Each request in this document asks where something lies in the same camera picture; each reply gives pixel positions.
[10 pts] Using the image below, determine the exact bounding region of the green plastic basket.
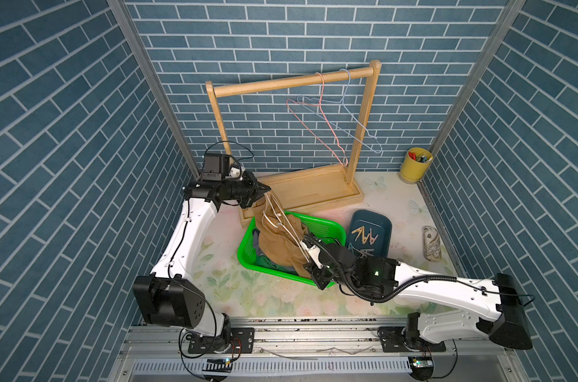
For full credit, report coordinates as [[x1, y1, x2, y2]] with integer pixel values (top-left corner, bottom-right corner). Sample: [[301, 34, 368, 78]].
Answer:
[[236, 211, 347, 287]]

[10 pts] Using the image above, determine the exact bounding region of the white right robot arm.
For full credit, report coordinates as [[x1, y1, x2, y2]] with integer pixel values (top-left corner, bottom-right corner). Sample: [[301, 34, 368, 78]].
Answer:
[[300, 241, 533, 350]]

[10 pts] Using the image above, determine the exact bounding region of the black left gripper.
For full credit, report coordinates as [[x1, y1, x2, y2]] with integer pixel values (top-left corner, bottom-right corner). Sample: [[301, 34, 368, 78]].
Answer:
[[220, 170, 271, 208]]

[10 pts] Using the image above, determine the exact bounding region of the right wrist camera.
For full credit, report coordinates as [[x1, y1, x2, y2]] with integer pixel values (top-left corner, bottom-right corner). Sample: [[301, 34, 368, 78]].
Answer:
[[300, 238, 333, 269]]

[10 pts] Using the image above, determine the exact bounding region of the dark grey tank top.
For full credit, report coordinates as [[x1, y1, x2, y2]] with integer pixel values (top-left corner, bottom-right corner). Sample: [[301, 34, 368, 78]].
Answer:
[[252, 229, 290, 272]]

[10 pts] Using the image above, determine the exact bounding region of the white wire hanger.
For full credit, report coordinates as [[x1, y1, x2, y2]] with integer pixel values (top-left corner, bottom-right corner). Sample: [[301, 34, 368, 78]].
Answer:
[[262, 191, 310, 261]]

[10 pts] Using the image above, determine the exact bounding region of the pink clothespin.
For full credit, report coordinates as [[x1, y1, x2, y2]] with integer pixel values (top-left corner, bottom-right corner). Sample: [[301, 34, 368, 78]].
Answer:
[[370, 227, 385, 240]]

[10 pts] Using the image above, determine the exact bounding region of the wooden clothes rack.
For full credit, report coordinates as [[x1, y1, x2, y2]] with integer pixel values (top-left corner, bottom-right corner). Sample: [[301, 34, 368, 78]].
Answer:
[[205, 60, 382, 215]]

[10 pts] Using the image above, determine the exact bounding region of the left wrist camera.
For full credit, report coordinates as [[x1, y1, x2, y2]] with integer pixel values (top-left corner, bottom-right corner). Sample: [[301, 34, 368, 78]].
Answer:
[[201, 153, 244, 181]]

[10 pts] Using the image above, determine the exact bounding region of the yellow clothespin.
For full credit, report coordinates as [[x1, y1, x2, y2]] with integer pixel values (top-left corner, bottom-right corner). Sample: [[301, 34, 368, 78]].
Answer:
[[352, 226, 367, 241]]

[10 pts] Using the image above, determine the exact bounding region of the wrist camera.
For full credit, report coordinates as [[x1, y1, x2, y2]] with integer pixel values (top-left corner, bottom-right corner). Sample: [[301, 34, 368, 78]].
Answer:
[[201, 153, 244, 181], [300, 238, 333, 269]]

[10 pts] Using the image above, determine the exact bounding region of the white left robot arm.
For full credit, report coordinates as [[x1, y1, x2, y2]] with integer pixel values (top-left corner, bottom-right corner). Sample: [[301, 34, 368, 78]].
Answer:
[[132, 171, 271, 337]]

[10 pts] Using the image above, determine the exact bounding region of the yellow pen cup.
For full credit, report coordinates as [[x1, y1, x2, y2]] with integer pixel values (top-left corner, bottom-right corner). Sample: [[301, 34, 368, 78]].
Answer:
[[399, 147, 434, 184]]

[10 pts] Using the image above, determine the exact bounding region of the tan tank top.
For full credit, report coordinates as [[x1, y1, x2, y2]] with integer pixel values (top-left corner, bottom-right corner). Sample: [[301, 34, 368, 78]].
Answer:
[[254, 202, 310, 279]]

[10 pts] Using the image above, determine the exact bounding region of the light blue wire hanger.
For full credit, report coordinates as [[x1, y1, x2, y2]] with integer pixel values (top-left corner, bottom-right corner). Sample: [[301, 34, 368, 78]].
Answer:
[[291, 68, 384, 155]]

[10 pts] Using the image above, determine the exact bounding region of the pink wire hanger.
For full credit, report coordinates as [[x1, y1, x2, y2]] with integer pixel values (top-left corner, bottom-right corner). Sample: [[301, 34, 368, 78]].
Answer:
[[286, 73, 349, 166]]

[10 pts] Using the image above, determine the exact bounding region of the dark teal plastic tray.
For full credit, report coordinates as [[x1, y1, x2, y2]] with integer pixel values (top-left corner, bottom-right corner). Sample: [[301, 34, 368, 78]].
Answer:
[[346, 209, 392, 258]]

